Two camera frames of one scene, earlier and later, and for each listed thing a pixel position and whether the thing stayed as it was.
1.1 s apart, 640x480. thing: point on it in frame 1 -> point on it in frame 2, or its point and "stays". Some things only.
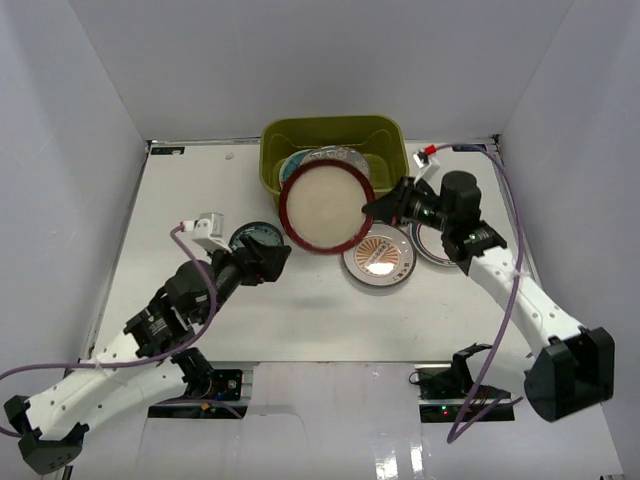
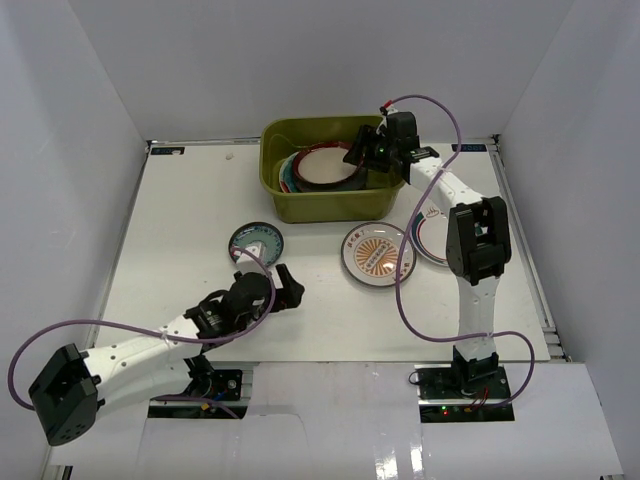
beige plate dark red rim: (321, 206) -> (324, 163)
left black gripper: (254, 262) -> (280, 293)
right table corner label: (469, 147) stays
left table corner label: (167, 150) stays
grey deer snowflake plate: (340, 153) -> (359, 184)
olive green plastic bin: (381, 140) stays
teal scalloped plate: (290, 164) stays
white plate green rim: (427, 244) stays
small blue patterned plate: (260, 231) stays
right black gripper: (384, 208) -> (367, 137)
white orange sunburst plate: (386, 257) stays
